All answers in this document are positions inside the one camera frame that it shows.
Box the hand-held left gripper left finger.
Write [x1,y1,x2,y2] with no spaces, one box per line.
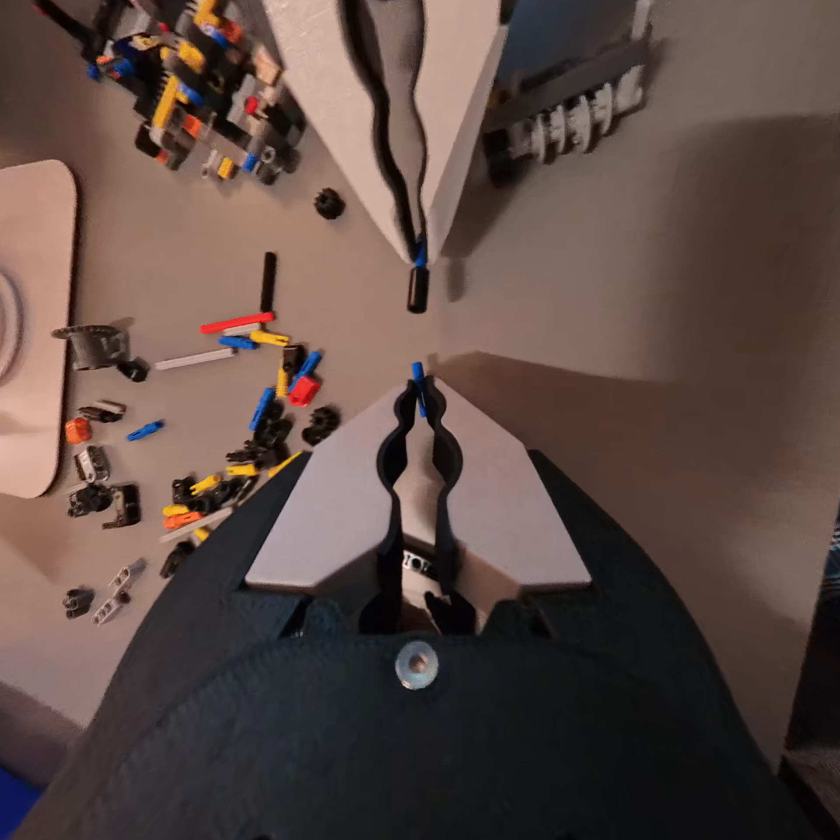
[243,379,422,593]

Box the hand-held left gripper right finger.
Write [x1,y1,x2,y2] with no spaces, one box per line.
[425,376,593,589]

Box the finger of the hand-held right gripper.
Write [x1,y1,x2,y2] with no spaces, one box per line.
[262,0,422,261]
[367,0,511,258]

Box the pile of small lego pieces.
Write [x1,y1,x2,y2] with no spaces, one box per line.
[62,328,342,624]

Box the partly built lego model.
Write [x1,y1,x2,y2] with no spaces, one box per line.
[33,0,308,188]

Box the light grey lego axle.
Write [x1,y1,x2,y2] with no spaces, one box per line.
[154,346,237,371]

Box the red lego axle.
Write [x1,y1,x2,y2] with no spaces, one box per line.
[199,311,277,336]

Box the dark grey lego gear assembly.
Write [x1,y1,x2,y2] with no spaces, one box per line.
[51,318,151,383]

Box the pale rounded board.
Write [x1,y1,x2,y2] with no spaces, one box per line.
[0,159,78,500]

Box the blue cloth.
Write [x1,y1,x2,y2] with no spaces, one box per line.
[0,761,43,840]

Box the grey lego frame with springs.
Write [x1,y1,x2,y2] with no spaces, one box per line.
[482,0,664,188]

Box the white coiled cable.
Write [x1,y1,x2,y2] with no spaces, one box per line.
[0,266,26,385]

